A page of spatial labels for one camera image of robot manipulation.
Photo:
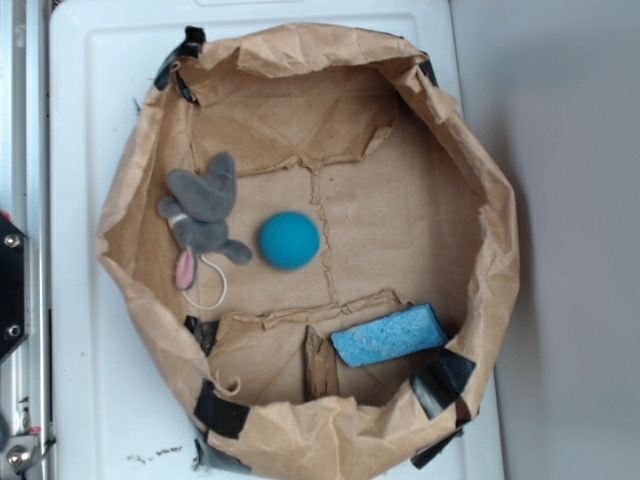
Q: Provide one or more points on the brown paper bag bin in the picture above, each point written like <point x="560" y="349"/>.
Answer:
<point x="345" y="125"/>

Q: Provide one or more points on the teal rubber ball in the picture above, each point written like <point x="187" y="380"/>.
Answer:
<point x="288" y="240"/>

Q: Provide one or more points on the grey plush mouse toy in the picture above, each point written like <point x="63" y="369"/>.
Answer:
<point x="196" y="212"/>

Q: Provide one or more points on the blue sponge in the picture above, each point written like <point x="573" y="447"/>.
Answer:
<point x="390" y="337"/>

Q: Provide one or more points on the white plastic tray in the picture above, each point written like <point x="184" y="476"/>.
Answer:
<point x="114" y="416"/>

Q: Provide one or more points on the metal frame rail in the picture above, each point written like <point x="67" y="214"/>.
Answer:
<point x="27" y="430"/>

